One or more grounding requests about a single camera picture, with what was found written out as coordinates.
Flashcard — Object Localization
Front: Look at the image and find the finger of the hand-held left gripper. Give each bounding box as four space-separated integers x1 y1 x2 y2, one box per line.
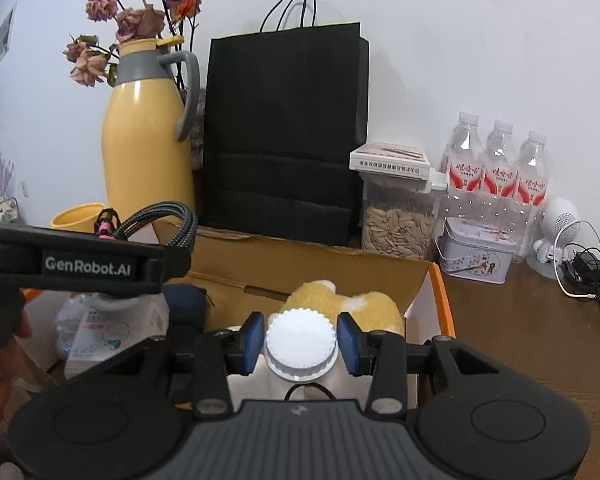
0 222 193 283

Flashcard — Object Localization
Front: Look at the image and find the wall poster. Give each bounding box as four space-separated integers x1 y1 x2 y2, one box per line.
0 4 18 65

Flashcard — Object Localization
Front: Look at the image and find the black paper bag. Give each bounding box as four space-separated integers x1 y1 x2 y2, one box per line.
198 0 370 248

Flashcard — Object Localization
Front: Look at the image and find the water bottle red label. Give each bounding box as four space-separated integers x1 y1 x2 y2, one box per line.
515 130 552 261
442 112 486 226
482 120 518 241

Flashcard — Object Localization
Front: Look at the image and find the dried rose bouquet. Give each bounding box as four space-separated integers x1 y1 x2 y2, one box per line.
62 0 203 106

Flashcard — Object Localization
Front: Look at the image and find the white plastic jar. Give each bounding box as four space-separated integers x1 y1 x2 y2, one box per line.
227 309 376 403

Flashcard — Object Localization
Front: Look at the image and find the clear printed plastic packet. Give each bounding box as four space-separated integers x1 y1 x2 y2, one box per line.
54 292 171 378

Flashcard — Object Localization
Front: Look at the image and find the white printed tin box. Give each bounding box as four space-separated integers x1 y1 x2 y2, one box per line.
436 216 518 286

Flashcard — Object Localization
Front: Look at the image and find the red cardboard box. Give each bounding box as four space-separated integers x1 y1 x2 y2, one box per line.
17 227 456 411

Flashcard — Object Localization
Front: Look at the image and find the white robot-shaped speaker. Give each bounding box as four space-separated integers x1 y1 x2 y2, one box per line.
526 197 581 278

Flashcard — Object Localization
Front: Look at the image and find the yellow ceramic mug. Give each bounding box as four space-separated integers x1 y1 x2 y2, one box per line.
50 203 107 235

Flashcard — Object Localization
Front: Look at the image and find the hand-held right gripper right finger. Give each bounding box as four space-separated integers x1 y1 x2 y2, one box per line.
336 311 501 418

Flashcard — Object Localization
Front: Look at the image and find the grey braided cable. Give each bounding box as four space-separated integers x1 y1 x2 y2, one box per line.
95 201 199 263

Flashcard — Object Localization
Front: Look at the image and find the black charger cable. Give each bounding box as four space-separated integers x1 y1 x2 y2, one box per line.
562 245 600 286

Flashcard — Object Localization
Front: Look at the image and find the yellow plush toy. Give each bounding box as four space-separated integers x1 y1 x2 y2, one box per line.
280 280 406 333

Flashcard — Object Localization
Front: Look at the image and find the clear seed container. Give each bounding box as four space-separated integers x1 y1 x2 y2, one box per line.
360 170 448 261

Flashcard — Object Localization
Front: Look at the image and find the yellow thermos jug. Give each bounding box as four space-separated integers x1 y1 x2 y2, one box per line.
101 37 201 246

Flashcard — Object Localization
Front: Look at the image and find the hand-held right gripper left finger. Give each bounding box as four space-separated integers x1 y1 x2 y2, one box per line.
102 311 267 418

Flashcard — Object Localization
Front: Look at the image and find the white printed flat box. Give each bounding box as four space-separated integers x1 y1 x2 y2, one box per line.
349 141 431 181

